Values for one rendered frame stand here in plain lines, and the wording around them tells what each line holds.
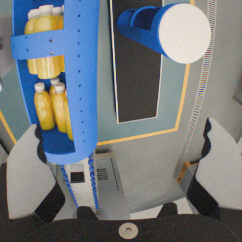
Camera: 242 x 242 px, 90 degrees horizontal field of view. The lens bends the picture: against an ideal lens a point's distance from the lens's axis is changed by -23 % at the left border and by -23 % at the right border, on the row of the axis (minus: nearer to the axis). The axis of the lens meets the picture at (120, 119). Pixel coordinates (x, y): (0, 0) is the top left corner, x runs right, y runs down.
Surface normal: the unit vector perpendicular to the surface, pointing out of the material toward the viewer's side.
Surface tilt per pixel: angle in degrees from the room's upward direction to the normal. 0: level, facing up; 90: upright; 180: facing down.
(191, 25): 0
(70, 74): 26
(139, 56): 0
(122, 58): 0
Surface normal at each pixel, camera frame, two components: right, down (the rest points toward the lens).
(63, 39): 0.53, 0.53
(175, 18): 0.21, 0.59
